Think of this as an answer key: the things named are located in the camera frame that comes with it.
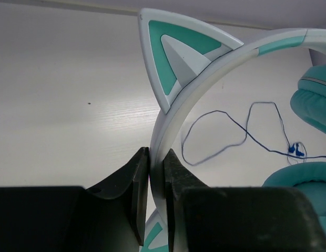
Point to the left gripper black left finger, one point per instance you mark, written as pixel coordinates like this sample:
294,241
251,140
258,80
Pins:
108,216

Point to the teal cat-ear headphones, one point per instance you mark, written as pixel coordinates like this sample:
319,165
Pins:
184,58

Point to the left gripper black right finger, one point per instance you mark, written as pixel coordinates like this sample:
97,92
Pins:
203,218

